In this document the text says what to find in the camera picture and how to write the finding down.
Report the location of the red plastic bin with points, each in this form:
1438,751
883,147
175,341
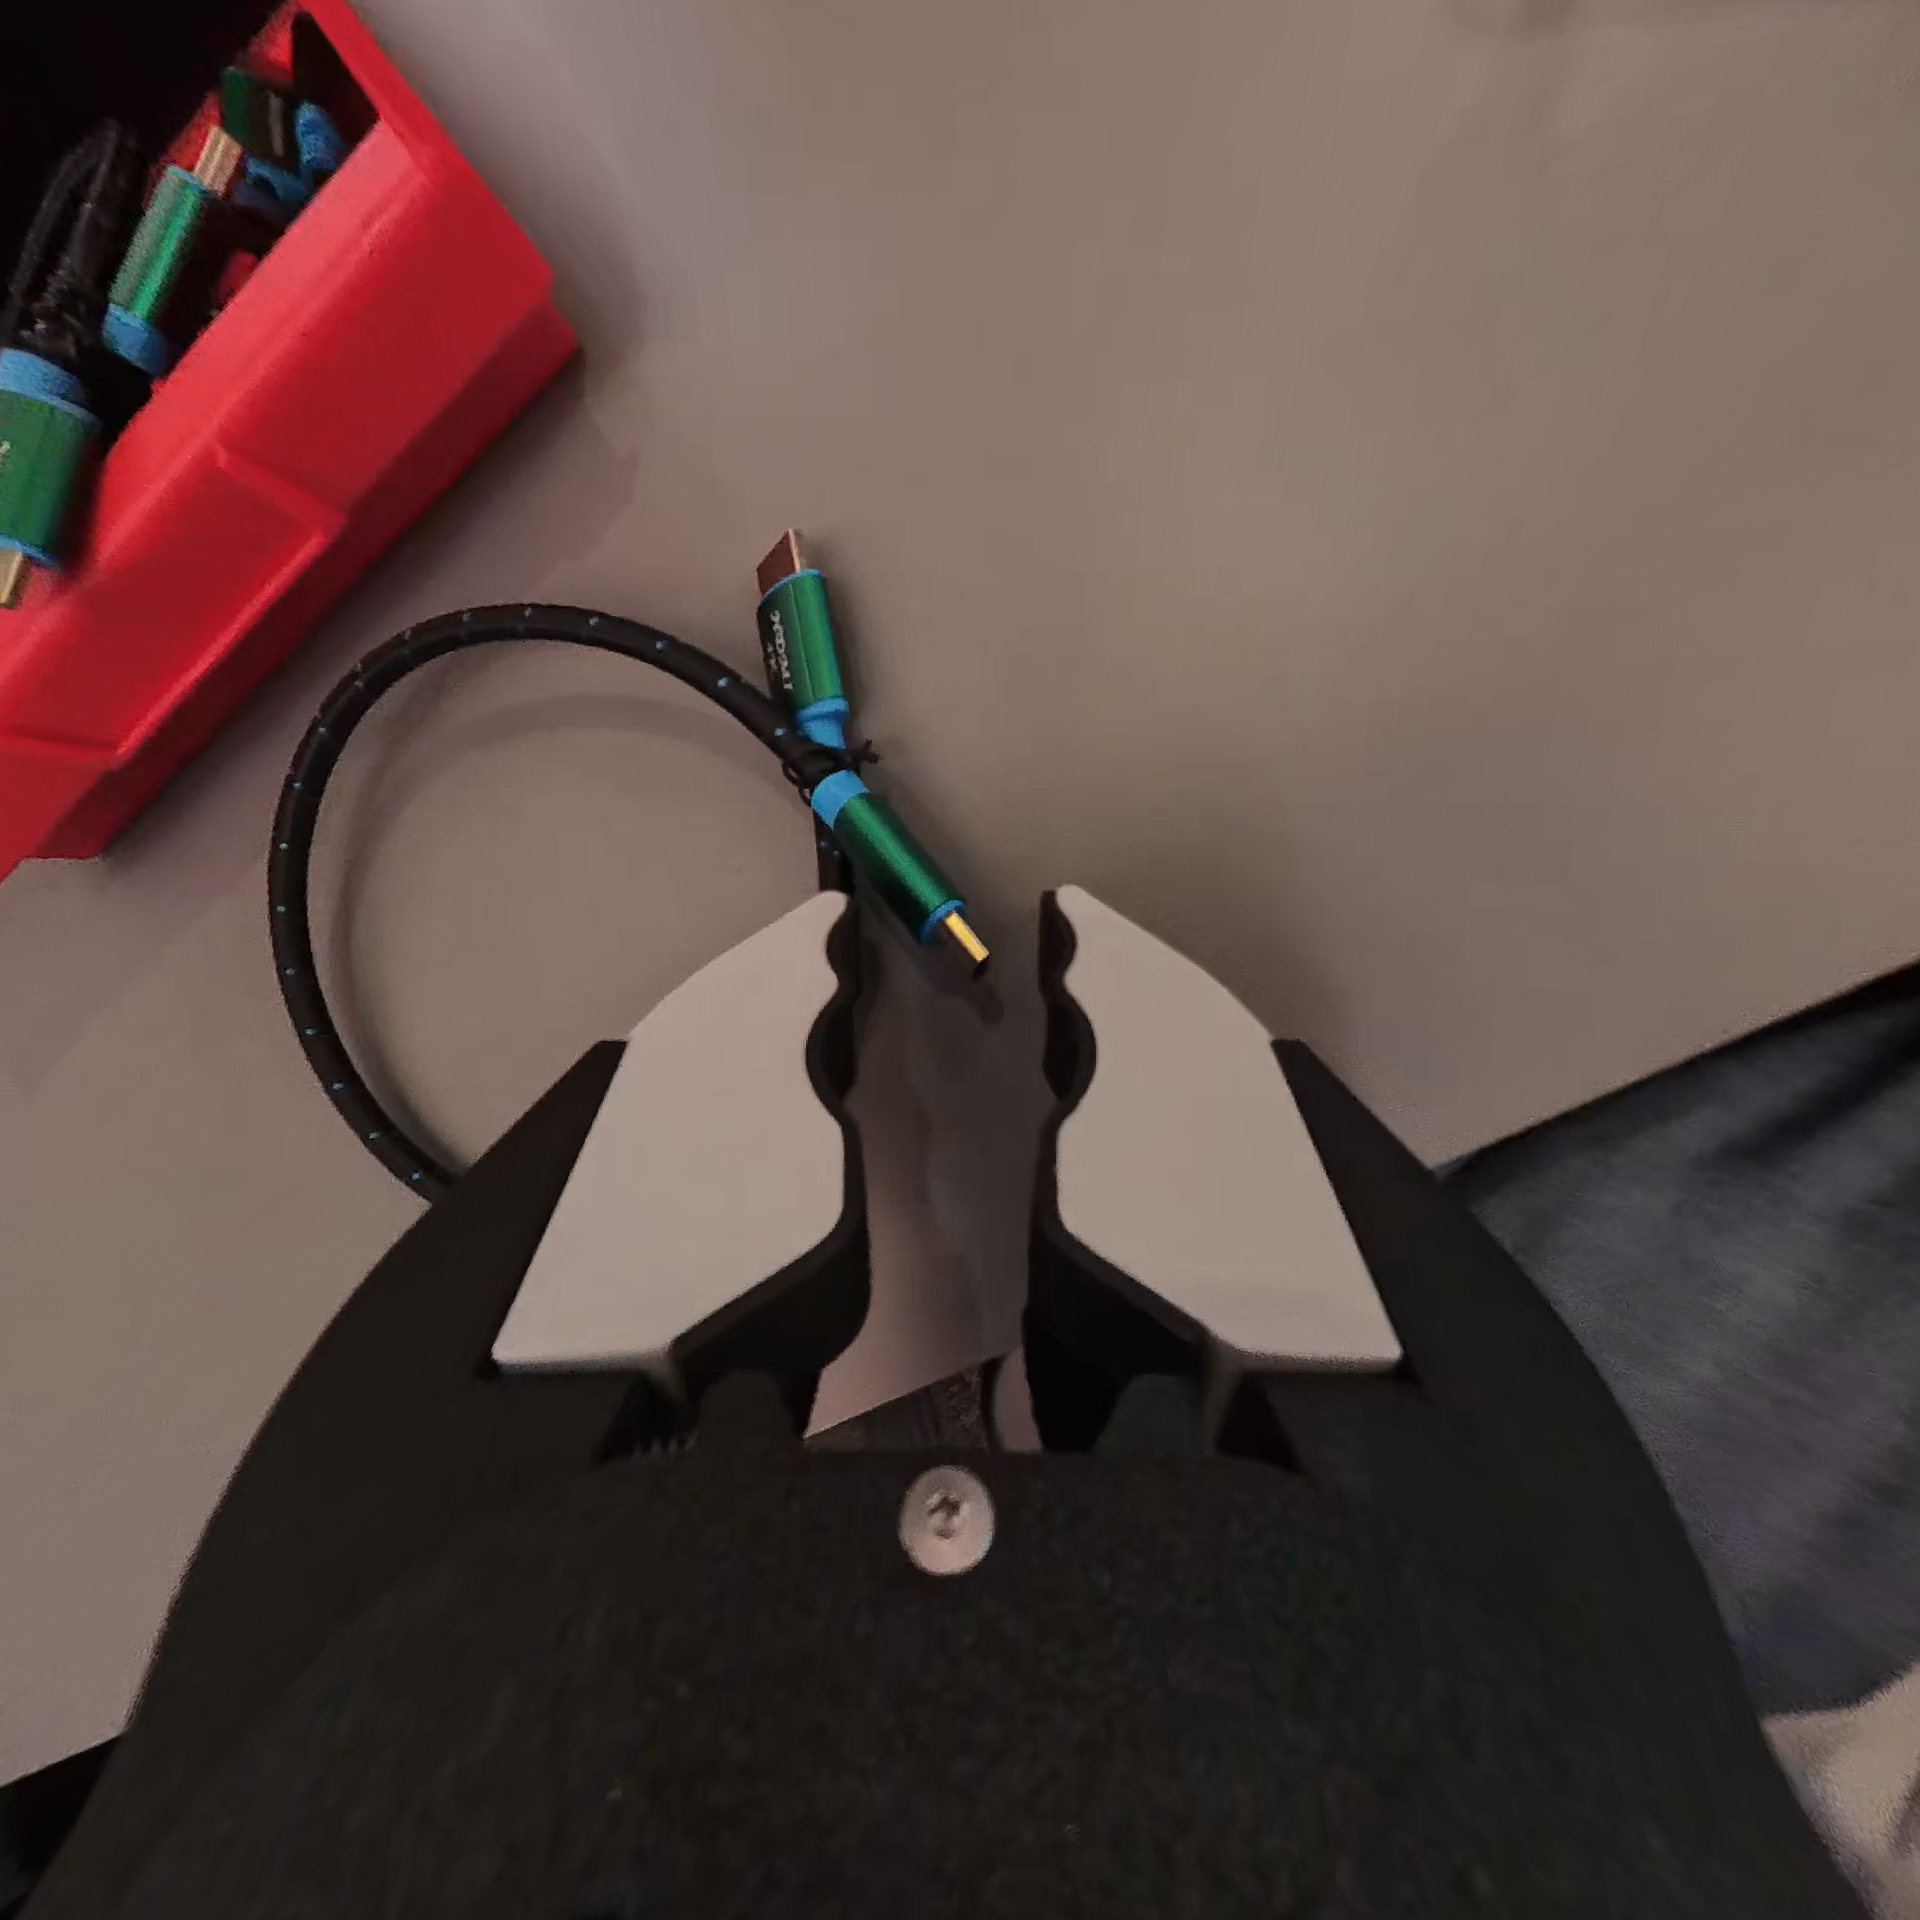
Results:
331,392

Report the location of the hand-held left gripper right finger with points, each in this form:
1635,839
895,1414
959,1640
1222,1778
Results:
1217,1200

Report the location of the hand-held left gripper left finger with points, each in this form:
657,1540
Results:
674,1200

